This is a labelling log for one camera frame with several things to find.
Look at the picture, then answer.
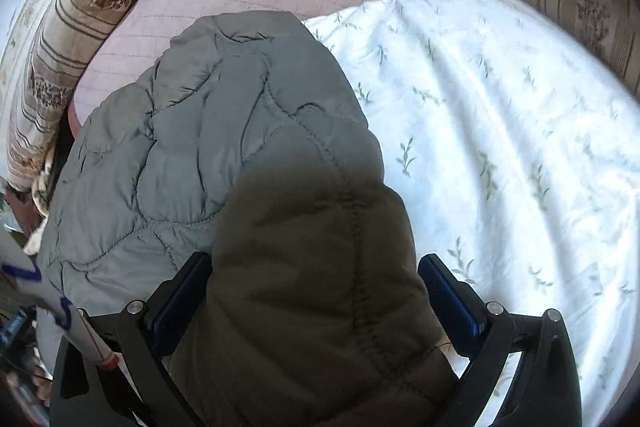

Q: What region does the olive quilted hooded jacket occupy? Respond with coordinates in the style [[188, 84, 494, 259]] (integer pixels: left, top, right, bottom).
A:
[[35, 11, 461, 427]]

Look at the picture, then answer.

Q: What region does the white floral bed sheet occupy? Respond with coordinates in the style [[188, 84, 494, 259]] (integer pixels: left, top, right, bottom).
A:
[[302, 0, 640, 427]]

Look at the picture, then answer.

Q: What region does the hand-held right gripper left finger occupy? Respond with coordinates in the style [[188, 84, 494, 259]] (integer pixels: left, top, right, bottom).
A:
[[50, 251, 213, 427]]

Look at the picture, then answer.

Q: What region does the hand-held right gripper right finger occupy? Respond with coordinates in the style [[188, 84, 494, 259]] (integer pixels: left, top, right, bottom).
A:
[[417, 254, 583, 427]]

